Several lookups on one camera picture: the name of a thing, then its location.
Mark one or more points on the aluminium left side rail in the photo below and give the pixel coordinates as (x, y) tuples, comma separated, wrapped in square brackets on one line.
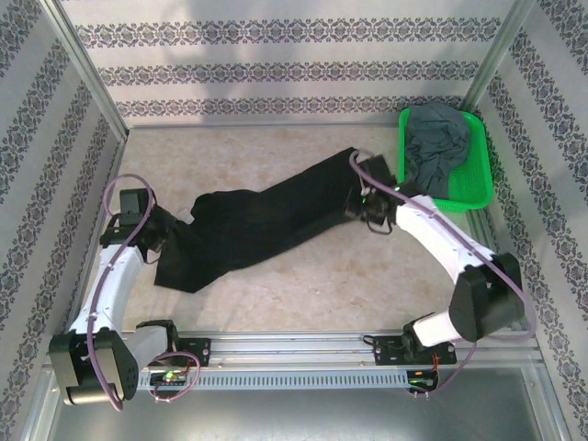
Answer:
[(115, 161)]

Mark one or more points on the aluminium right frame post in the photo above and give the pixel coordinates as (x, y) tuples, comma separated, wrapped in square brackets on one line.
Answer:
[(500, 55)]

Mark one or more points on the steel sheet panel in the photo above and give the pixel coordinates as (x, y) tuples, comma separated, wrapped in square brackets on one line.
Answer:
[(294, 413)]

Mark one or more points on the left control board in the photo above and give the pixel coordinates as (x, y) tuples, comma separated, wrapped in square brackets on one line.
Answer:
[(168, 378)]

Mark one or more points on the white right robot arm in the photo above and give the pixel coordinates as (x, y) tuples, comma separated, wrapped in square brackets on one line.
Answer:
[(441, 239)]

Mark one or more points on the aluminium back frame bar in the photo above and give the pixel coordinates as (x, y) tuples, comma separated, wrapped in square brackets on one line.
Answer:
[(206, 125)]

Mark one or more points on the right control board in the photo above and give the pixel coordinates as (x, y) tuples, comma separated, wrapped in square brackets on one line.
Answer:
[(422, 377)]

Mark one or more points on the grey t-shirt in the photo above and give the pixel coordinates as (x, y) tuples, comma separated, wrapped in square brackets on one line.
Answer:
[(436, 138)]

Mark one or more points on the aluminium left frame post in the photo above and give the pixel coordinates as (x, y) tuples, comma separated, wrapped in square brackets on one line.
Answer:
[(88, 69)]

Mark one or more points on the green plastic basket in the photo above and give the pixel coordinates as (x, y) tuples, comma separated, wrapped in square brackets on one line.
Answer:
[(473, 184)]

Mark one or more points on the control board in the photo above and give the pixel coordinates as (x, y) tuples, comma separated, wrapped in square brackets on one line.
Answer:
[(422, 377), (168, 378)]

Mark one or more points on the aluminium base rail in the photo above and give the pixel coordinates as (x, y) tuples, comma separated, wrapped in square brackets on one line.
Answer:
[(294, 349)]

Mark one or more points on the black t-shirt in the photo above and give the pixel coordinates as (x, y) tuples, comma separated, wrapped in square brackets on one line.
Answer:
[(257, 216)]

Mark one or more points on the aluminium frame post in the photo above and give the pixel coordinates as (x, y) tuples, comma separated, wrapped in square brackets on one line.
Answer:
[(88, 69), (500, 55)]

